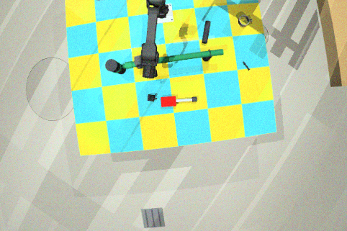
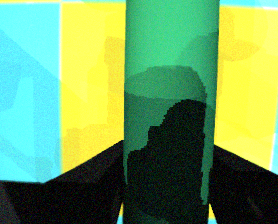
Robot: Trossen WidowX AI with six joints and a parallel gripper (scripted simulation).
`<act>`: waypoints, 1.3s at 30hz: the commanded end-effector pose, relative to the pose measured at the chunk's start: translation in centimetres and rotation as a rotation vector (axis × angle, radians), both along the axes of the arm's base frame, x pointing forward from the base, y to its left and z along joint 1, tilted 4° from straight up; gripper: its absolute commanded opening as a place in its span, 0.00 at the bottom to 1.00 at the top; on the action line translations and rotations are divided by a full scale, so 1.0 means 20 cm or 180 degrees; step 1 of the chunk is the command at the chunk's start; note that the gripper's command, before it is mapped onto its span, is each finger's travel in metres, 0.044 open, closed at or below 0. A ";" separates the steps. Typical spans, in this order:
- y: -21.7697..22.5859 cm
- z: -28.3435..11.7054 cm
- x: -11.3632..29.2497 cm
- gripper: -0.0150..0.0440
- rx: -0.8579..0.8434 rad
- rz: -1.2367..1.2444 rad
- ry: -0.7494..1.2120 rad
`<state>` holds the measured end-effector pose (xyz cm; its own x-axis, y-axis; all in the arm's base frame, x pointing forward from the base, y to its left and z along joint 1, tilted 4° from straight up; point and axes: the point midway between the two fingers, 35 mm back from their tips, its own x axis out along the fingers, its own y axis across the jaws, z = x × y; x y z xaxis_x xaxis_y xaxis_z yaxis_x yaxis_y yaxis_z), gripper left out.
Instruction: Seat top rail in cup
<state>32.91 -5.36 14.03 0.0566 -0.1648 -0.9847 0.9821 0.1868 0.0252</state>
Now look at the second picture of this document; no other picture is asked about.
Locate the green cylinder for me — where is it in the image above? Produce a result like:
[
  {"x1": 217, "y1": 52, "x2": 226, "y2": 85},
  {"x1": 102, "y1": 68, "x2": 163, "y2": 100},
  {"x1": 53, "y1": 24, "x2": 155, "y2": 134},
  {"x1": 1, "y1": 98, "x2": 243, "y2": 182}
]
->
[{"x1": 122, "y1": 0, "x2": 220, "y2": 224}]

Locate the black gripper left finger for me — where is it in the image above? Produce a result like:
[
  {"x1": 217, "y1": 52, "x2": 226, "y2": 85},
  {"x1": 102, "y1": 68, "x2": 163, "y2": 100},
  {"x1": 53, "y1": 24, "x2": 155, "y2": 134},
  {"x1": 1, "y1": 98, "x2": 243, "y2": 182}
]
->
[{"x1": 0, "y1": 140, "x2": 123, "y2": 224}]

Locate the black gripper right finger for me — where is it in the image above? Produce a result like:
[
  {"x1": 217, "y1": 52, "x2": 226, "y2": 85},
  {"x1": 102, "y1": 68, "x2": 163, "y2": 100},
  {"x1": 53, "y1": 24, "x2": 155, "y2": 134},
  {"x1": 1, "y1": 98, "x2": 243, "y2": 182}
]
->
[{"x1": 210, "y1": 144, "x2": 278, "y2": 224}]

